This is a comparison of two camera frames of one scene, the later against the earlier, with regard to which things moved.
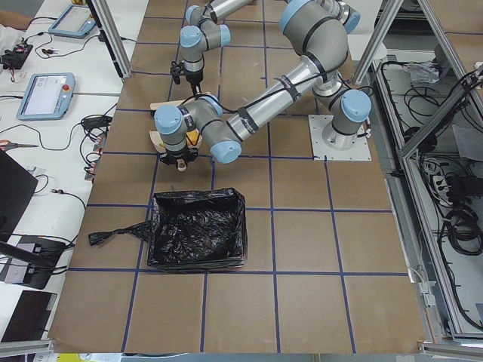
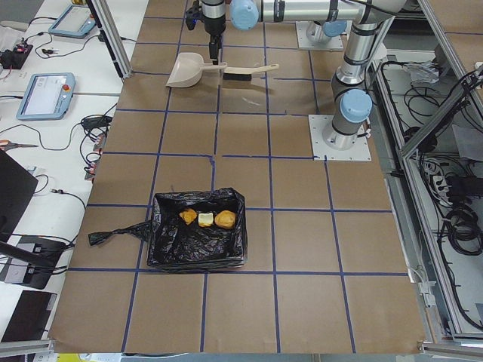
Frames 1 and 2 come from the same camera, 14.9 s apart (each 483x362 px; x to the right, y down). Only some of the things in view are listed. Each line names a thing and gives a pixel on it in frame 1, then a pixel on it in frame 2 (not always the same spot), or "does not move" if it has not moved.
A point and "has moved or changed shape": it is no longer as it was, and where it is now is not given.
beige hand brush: [176, 102] to [235, 73]
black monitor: [17, 183] does not move
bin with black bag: [193, 228] does not move
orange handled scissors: [7, 144] does not move
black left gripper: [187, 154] to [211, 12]
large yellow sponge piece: [193, 136] to [205, 219]
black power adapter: [96, 121] does not move
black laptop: [29, 319] does not move
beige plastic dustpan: [160, 146] has moved or changed shape
